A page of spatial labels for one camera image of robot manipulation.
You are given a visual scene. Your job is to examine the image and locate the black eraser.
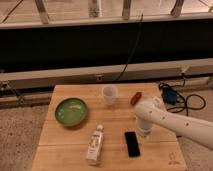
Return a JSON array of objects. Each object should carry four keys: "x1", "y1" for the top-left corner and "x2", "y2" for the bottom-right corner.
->
[{"x1": 124, "y1": 132, "x2": 140, "y2": 157}]

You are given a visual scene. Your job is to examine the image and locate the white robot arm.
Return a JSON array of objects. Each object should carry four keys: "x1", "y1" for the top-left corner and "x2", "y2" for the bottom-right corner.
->
[{"x1": 134, "y1": 96, "x2": 213, "y2": 150}]

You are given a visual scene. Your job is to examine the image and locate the brown oblong object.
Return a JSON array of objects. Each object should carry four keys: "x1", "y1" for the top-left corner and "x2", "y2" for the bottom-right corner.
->
[{"x1": 130, "y1": 92, "x2": 142, "y2": 106}]

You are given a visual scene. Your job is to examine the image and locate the blue power adapter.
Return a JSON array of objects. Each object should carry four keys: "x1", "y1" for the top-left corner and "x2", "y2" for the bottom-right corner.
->
[{"x1": 162, "y1": 88, "x2": 177, "y2": 105}]

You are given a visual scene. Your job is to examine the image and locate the clear plastic cup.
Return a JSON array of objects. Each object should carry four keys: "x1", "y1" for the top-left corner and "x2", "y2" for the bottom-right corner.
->
[{"x1": 101, "y1": 84, "x2": 118, "y2": 106}]

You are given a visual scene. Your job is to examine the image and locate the white plastic bottle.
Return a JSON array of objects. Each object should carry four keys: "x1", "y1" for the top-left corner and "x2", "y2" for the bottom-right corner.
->
[{"x1": 86, "y1": 124, "x2": 104, "y2": 165}]

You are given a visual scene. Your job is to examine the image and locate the green bowl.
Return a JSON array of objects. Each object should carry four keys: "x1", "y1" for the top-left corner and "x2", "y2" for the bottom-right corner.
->
[{"x1": 55, "y1": 98, "x2": 88, "y2": 127}]

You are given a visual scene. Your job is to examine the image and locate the black floor cable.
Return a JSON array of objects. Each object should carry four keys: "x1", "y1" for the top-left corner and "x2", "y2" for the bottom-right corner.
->
[{"x1": 157, "y1": 73, "x2": 207, "y2": 117}]

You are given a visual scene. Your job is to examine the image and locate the black hanging cable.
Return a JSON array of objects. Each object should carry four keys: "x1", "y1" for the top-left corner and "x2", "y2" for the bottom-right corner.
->
[{"x1": 114, "y1": 13, "x2": 145, "y2": 82}]

